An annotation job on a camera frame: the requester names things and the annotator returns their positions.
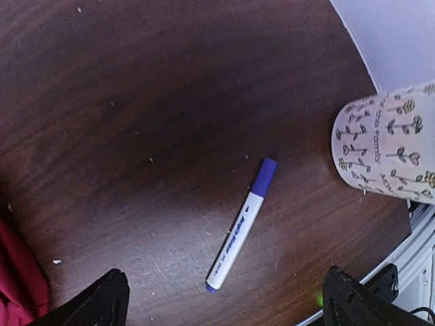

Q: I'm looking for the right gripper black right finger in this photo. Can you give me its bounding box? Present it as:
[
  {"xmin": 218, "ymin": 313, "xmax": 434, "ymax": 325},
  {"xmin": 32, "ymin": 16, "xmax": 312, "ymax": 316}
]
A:
[{"xmin": 322, "ymin": 266, "xmax": 431, "ymax": 325}]

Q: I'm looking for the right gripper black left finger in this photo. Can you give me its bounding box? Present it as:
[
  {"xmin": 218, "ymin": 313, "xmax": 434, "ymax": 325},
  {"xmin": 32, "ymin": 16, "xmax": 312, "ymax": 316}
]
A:
[{"xmin": 31, "ymin": 268, "xmax": 130, "ymax": 326}]

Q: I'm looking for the red backpack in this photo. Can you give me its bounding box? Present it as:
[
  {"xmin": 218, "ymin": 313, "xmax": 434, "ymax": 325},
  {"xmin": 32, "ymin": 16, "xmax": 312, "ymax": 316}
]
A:
[{"xmin": 1, "ymin": 221, "xmax": 49, "ymax": 325}]

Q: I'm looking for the purple white marker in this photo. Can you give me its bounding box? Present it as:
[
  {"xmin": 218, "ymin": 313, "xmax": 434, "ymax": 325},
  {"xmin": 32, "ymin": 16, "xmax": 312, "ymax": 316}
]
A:
[{"xmin": 205, "ymin": 158, "xmax": 278, "ymax": 293}]

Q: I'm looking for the patterned mug orange inside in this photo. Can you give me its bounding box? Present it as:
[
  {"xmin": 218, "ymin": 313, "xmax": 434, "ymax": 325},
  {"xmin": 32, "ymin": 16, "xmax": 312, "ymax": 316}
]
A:
[{"xmin": 331, "ymin": 81, "xmax": 434, "ymax": 204}]

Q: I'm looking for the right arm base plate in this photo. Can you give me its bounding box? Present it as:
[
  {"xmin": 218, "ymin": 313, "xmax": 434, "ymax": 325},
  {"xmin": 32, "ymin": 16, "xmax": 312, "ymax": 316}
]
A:
[{"xmin": 365, "ymin": 264, "xmax": 399, "ymax": 303}]

